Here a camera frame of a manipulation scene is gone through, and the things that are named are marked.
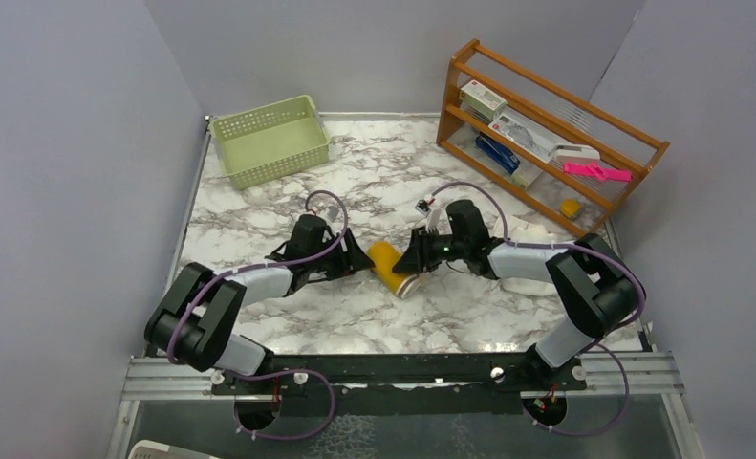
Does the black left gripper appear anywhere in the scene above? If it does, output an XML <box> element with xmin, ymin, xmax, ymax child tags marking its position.
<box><xmin>306</xmin><ymin>227</ymin><xmax>373</xmax><ymax>280</ymax></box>

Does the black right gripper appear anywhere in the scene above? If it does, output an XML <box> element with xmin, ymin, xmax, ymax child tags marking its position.
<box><xmin>393</xmin><ymin>224</ymin><xmax>469</xmax><ymax>273</ymax></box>

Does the yellow brown bear towel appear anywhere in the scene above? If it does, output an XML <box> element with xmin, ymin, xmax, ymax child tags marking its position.
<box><xmin>365</xmin><ymin>240</ymin><xmax>423</xmax><ymax>300</ymax></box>

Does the white towel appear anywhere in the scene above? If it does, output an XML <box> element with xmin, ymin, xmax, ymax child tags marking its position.
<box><xmin>488</xmin><ymin>215</ymin><xmax>564</xmax><ymax>296</ymax></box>

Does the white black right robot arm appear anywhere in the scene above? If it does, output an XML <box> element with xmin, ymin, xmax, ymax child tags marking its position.
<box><xmin>392</xmin><ymin>200</ymin><xmax>645</xmax><ymax>389</ymax></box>

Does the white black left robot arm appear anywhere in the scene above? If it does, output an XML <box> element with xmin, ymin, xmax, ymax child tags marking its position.
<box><xmin>143</xmin><ymin>214</ymin><xmax>375</xmax><ymax>393</ymax></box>

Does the blue flat object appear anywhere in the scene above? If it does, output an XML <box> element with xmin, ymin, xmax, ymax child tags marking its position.
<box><xmin>474</xmin><ymin>134</ymin><xmax>520</xmax><ymax>175</ymax></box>

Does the light green plastic basket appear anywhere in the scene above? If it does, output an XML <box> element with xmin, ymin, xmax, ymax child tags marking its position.
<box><xmin>208</xmin><ymin>95</ymin><xmax>331</xmax><ymax>190</ymax></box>

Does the yellow grey sponge block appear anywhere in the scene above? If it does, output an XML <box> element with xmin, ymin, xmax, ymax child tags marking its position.
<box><xmin>559</xmin><ymin>199</ymin><xmax>584</xmax><ymax>221</ymax></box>

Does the white green small box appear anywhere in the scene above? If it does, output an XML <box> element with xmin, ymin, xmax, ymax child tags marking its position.
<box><xmin>459</xmin><ymin>79</ymin><xmax>507</xmax><ymax>122</ymax></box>

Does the white device on shelf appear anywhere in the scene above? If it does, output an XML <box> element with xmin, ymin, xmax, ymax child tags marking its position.
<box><xmin>551</xmin><ymin>143</ymin><xmax>601</xmax><ymax>164</ymax></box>

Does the orange wooden shelf rack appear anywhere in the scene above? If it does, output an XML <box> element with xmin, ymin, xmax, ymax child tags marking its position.
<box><xmin>436</xmin><ymin>39</ymin><xmax>670</xmax><ymax>236</ymax></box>

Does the pink clip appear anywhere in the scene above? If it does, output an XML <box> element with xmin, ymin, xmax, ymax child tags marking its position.
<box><xmin>562</xmin><ymin>163</ymin><xmax>632</xmax><ymax>183</ymax></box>

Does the white basket at bottom edge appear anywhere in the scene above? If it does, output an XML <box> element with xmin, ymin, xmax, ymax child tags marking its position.
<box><xmin>127</xmin><ymin>440</ymin><xmax>218</xmax><ymax>459</ymax></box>

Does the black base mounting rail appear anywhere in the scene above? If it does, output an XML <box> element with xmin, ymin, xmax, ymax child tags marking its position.
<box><xmin>211</xmin><ymin>352</ymin><xmax>587</xmax><ymax>417</ymax></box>

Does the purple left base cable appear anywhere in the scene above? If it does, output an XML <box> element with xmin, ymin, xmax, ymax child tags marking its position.
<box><xmin>232</xmin><ymin>368</ymin><xmax>337</xmax><ymax>443</ymax></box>

